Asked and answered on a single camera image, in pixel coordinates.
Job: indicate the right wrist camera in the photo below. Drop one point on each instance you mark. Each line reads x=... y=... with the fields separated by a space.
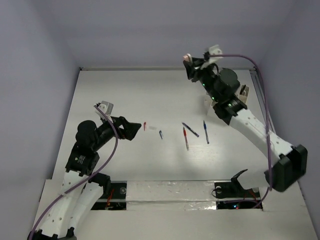
x=211 y=56

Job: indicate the blue pen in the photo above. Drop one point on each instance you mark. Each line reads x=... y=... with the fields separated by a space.
x=206 y=132

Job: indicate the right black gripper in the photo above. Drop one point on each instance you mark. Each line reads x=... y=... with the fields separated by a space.
x=193 y=68

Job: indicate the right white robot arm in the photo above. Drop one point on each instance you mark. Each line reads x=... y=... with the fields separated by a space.
x=286 y=163

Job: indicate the white desk organizer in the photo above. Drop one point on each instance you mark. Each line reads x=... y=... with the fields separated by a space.
x=242 y=93

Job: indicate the purple pen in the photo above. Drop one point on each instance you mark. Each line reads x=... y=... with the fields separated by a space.
x=190 y=129

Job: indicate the pink eraser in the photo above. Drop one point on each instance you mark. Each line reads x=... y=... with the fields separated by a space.
x=187 y=58

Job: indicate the red pen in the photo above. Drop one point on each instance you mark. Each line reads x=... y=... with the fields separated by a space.
x=185 y=139

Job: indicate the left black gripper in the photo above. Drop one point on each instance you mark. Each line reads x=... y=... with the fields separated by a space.
x=129 y=128

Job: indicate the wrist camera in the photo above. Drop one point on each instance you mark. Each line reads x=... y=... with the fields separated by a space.
x=104 y=107
x=211 y=56

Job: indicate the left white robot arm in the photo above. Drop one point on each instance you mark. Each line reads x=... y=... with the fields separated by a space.
x=82 y=185

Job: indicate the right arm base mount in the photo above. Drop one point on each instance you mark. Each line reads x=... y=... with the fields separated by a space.
x=230 y=197

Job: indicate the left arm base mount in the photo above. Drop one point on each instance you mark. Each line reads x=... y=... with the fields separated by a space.
x=114 y=199

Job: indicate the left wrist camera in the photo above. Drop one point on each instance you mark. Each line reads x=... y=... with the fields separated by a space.
x=104 y=107

